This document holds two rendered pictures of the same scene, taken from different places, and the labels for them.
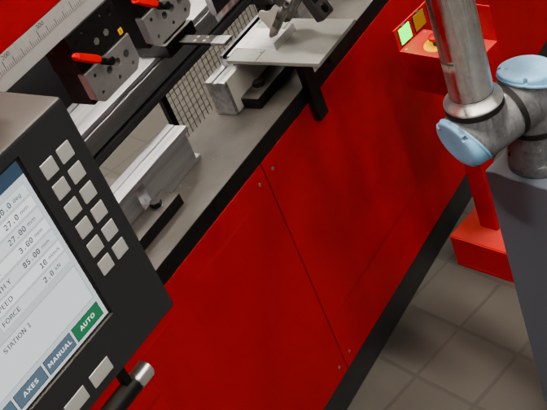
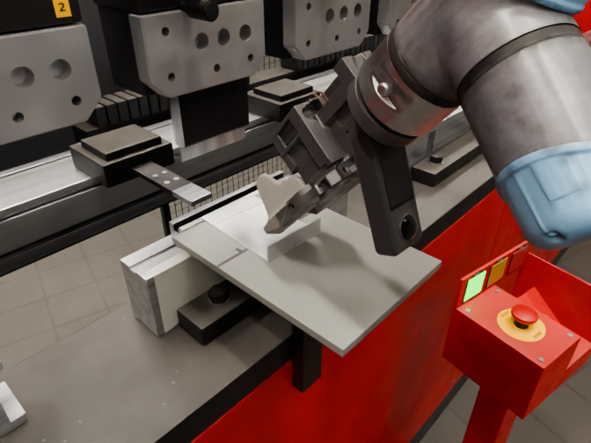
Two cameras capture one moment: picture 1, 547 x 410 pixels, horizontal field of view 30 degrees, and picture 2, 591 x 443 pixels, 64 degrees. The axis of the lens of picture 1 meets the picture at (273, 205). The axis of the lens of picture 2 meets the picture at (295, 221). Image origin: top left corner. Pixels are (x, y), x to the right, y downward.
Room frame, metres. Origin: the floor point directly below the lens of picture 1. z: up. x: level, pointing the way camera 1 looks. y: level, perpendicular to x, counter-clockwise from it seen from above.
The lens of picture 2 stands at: (1.68, -0.16, 1.33)
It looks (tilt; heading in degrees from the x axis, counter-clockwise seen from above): 33 degrees down; 357
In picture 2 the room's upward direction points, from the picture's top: straight up
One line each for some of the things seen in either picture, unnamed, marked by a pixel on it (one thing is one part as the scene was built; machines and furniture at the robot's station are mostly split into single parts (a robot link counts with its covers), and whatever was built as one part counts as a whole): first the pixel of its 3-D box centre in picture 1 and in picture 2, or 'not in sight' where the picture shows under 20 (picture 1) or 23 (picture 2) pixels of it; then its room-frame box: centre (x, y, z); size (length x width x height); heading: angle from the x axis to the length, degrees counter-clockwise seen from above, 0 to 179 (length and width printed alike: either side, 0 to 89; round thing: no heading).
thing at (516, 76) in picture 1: (528, 93); not in sight; (1.64, -0.55, 0.94); 0.13 x 0.12 x 0.14; 109
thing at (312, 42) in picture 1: (290, 41); (302, 251); (2.14, -0.19, 1.00); 0.26 x 0.18 x 0.01; 44
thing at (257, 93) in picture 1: (282, 67); (273, 272); (2.23, -0.15, 0.89); 0.30 x 0.05 x 0.03; 134
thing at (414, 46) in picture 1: (447, 43); (527, 322); (2.25, -0.58, 0.75); 0.20 x 0.16 x 0.18; 123
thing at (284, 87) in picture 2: not in sight; (309, 105); (2.60, -0.23, 1.01); 0.26 x 0.12 x 0.05; 44
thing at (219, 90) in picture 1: (261, 52); (253, 235); (2.28, -0.12, 0.92); 0.39 x 0.06 x 0.10; 134
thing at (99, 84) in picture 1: (91, 51); not in sight; (1.94, 0.22, 1.26); 0.15 x 0.09 x 0.17; 134
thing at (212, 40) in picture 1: (186, 37); (148, 165); (2.35, 0.03, 1.01); 0.26 x 0.12 x 0.05; 44
